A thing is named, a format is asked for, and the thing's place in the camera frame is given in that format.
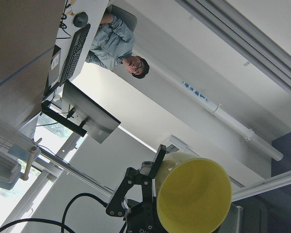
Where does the grey office chair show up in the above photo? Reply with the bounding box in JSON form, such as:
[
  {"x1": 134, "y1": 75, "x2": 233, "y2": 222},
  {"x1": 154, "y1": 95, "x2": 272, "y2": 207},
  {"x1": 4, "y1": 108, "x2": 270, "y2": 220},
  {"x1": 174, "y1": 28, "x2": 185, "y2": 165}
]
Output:
[{"x1": 105, "y1": 4, "x2": 137, "y2": 32}]

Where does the computer monitor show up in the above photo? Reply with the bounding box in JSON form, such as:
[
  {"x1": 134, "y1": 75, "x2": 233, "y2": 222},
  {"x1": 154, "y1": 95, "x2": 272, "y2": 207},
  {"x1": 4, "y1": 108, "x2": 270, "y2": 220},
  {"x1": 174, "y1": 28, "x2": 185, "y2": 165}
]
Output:
[{"x1": 61, "y1": 81, "x2": 121, "y2": 144}]

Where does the grey cup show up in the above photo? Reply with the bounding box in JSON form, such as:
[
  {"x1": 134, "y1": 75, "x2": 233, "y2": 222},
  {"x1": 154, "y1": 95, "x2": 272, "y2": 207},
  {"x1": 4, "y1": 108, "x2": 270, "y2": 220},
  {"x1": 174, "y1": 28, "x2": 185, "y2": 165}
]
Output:
[{"x1": 0, "y1": 154, "x2": 21, "y2": 190}]

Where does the black monitor stand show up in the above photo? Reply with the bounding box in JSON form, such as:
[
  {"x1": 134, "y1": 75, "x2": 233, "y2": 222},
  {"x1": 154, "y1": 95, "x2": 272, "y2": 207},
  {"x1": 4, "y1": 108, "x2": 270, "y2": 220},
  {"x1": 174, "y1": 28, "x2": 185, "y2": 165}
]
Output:
[{"x1": 41, "y1": 100, "x2": 87, "y2": 137}]

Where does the yellow cup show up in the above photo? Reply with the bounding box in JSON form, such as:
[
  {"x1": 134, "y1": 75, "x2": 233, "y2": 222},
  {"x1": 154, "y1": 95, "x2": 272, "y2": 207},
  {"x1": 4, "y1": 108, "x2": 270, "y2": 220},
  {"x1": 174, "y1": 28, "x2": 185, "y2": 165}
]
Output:
[{"x1": 155, "y1": 152, "x2": 232, "y2": 233}]

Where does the person in blue shirt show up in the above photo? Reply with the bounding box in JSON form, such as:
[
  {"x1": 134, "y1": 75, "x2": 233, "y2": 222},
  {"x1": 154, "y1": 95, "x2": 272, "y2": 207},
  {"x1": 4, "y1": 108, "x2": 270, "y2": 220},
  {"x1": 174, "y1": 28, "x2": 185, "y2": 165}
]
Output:
[{"x1": 85, "y1": 13, "x2": 149, "y2": 79}]

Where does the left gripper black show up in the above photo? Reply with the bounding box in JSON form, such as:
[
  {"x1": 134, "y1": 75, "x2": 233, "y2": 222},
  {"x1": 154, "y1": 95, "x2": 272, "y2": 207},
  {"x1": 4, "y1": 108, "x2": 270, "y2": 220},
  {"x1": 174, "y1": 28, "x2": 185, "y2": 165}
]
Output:
[{"x1": 106, "y1": 144, "x2": 167, "y2": 233}]

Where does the white wire cup rack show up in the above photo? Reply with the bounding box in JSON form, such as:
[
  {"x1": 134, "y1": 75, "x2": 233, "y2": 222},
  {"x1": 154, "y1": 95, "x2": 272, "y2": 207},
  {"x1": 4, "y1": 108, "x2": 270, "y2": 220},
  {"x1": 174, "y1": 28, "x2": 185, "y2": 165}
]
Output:
[{"x1": 0, "y1": 118, "x2": 40, "y2": 184}]

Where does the black computer mouse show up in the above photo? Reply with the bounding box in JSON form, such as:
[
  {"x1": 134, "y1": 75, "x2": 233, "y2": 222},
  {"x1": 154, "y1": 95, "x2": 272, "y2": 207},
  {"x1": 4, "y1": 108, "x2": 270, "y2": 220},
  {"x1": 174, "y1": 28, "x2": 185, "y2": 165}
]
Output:
[{"x1": 73, "y1": 12, "x2": 88, "y2": 28}]

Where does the light blue cup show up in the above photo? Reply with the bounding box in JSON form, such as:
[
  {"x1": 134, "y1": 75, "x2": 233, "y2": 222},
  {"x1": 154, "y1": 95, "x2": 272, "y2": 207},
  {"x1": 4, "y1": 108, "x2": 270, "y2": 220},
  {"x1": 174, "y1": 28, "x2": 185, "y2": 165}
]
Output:
[{"x1": 8, "y1": 144, "x2": 30, "y2": 162}]

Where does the grey labelled box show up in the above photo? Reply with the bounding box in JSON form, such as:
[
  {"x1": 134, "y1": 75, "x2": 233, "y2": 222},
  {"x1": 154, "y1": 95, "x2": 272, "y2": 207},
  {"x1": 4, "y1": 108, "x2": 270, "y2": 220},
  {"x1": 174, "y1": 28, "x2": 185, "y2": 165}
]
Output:
[{"x1": 44, "y1": 45, "x2": 61, "y2": 95}]

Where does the black keyboard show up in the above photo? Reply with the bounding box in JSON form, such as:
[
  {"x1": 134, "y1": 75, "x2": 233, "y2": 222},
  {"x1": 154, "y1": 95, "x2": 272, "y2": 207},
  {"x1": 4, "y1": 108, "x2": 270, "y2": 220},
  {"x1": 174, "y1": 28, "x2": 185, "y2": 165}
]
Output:
[{"x1": 59, "y1": 23, "x2": 91, "y2": 86}]

